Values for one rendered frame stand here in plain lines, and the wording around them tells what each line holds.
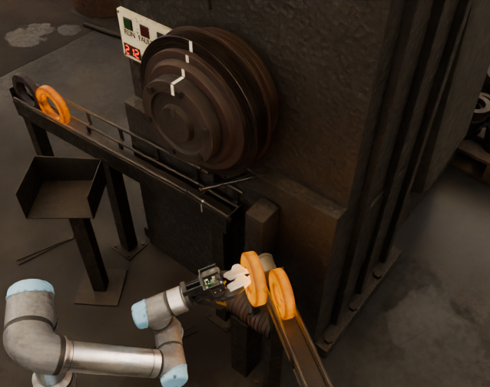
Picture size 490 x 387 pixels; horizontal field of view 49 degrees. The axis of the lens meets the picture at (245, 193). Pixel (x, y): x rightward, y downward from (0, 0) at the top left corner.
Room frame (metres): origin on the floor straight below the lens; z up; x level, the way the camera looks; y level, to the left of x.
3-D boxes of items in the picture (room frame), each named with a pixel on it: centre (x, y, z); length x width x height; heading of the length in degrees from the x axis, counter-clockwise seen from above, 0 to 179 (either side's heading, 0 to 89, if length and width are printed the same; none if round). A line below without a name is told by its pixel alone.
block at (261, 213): (1.19, -0.06, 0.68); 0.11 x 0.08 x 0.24; 142
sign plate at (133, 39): (1.62, 0.33, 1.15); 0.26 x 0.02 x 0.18; 52
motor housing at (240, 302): (1.02, -0.04, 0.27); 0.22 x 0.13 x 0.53; 52
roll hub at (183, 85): (1.25, 0.19, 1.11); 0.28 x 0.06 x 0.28; 52
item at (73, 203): (1.42, 0.69, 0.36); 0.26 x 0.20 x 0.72; 87
